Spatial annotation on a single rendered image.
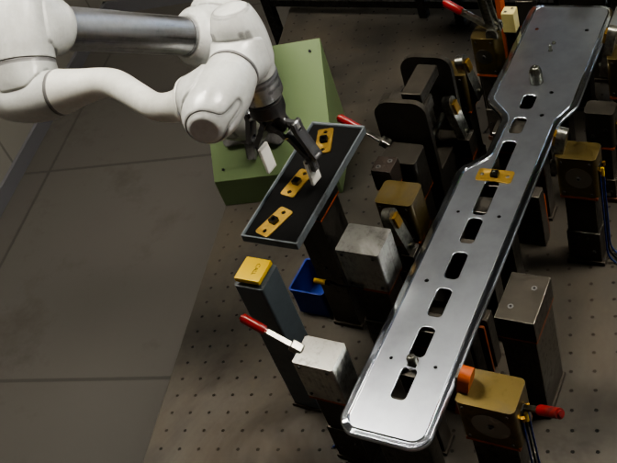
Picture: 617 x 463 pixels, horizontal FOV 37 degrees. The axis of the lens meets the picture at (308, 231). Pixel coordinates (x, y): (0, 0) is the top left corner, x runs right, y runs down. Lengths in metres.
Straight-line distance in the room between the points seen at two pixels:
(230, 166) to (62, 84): 0.80
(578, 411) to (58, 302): 2.38
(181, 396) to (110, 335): 1.30
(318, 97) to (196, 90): 1.00
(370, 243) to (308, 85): 0.83
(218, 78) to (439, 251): 0.65
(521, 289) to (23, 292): 2.59
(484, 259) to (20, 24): 1.10
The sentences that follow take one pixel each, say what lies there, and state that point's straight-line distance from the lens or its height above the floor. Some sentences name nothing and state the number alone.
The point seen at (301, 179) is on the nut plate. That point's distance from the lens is 2.04.
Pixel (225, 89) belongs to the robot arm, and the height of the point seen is 1.56.
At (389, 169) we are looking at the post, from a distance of 2.09.
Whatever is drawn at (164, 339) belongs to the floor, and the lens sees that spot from 3.51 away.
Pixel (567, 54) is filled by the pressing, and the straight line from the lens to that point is 2.47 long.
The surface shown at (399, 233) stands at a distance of 2.01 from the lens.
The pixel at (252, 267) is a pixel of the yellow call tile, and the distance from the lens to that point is 1.90.
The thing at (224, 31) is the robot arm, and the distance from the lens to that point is 1.76.
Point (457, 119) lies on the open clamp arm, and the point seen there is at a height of 1.05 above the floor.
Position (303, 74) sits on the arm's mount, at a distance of 2.65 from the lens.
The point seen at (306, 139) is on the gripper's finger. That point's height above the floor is 1.31.
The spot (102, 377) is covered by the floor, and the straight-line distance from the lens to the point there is 3.53.
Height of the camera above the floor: 2.46
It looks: 43 degrees down
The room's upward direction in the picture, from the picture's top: 22 degrees counter-clockwise
